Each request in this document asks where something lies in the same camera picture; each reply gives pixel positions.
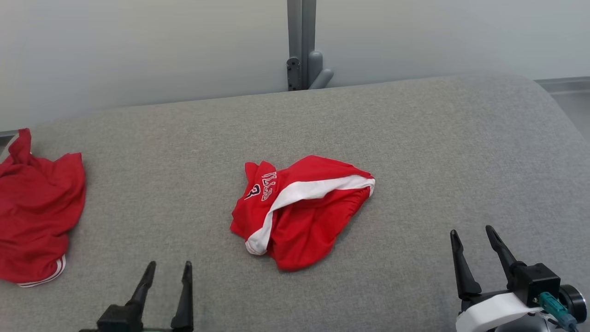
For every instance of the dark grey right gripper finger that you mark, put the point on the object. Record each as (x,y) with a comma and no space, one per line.
(463,276)
(502,251)

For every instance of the grey rounded hinge bracket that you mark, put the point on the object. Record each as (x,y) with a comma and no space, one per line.
(318,69)

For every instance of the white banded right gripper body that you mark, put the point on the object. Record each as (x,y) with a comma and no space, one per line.
(493,309)

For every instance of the red shorts with white stripe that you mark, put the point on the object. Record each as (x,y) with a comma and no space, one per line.
(304,226)

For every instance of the dark grey hinge plate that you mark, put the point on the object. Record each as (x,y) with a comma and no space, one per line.
(293,74)

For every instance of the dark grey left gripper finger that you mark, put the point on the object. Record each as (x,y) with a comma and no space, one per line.
(133,313)
(184,309)

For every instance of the red basketball jersey number 23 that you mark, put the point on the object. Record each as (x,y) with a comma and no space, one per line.
(37,216)

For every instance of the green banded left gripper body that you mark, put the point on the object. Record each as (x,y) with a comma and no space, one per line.
(156,330)

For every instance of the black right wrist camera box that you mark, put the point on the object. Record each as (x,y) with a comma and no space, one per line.
(537,281)

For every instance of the grey vertical metal post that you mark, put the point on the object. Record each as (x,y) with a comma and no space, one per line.
(302,27)

